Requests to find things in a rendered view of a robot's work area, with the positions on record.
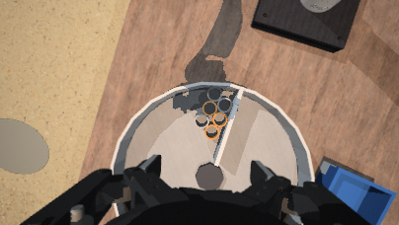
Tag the blue crate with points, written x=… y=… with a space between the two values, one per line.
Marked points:
x=368 y=199

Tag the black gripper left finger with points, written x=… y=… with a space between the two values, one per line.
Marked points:
x=94 y=195

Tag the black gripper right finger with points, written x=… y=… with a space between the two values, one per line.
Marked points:
x=313 y=203

